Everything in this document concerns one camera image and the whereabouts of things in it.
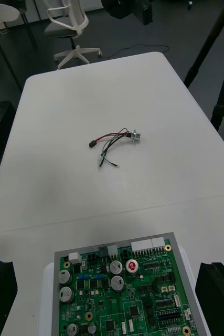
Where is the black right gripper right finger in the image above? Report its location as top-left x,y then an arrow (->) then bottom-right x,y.
195,261 -> 224,336

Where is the red black green cable bundle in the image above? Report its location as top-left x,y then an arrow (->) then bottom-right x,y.
87,128 -> 142,170

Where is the black tripod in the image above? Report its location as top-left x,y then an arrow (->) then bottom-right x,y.
184,0 -> 224,132

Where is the white office chair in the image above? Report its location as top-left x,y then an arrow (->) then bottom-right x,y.
44,0 -> 103,70

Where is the round grey side table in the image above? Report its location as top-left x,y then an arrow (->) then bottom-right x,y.
0,5 -> 38,50

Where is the green circuit board grey frame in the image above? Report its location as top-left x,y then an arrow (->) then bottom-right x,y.
51,232 -> 209,336

